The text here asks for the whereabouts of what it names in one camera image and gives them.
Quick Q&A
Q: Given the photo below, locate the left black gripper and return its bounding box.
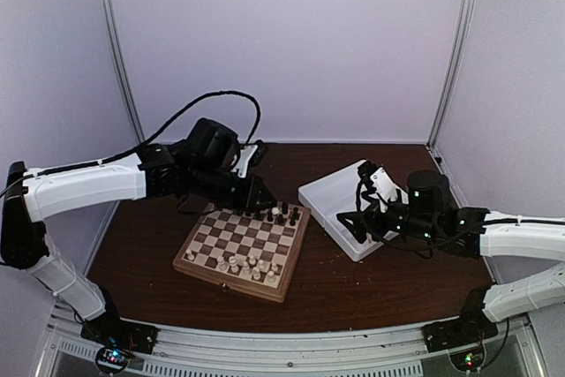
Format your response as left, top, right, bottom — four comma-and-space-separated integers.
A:
189, 161, 277, 213

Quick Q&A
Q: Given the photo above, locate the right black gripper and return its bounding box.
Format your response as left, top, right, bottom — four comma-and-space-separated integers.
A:
336, 191, 439, 245

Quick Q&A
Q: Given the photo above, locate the white tall piece carried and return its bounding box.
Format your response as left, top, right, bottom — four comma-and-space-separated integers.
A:
229, 256, 239, 275

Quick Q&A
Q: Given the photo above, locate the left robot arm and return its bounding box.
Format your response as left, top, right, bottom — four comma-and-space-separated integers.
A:
1, 118, 276, 345

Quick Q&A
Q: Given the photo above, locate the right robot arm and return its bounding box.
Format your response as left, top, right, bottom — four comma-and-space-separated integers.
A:
338, 161, 564, 343

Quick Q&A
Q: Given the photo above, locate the wooden chess board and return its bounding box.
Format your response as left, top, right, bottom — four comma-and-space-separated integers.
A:
173, 202, 311, 303

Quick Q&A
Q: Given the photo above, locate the white plastic tray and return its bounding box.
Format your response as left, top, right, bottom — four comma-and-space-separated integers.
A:
298, 159, 409, 262

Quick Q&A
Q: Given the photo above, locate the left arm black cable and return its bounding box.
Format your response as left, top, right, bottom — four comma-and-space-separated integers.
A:
0, 90, 262, 201

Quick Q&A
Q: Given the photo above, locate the front aluminium rail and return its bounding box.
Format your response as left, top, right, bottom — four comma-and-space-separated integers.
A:
39, 301, 539, 377

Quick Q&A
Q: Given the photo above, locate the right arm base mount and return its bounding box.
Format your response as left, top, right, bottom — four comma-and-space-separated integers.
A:
422, 287, 498, 352

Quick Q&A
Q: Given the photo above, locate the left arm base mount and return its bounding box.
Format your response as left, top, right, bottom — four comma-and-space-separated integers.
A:
80, 288, 159, 354

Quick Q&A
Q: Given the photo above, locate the right aluminium frame post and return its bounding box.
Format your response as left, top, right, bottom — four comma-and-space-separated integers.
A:
426, 0, 476, 151

